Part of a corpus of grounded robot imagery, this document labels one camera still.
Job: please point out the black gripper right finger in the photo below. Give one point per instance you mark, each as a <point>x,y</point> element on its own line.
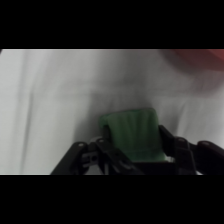
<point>190,155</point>

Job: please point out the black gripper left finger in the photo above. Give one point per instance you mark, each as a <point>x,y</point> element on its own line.
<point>96,158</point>

